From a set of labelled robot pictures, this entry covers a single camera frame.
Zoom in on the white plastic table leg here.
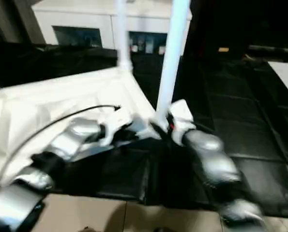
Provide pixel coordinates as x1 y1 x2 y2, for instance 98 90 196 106
116 0 134 71
155 0 192 129

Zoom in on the white plastic table top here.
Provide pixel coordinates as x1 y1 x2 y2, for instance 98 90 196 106
0 66 164 191

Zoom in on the black plastic mat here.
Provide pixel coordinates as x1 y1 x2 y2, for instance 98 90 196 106
0 41 288 211

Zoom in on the white cabinet with glass doors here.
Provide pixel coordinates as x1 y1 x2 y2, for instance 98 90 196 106
31 0 192 55

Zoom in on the black horizontal bar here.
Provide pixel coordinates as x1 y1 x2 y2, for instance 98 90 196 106
249 45 288 53

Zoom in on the black left camera cable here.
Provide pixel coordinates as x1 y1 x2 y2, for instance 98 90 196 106
0 104 121 189

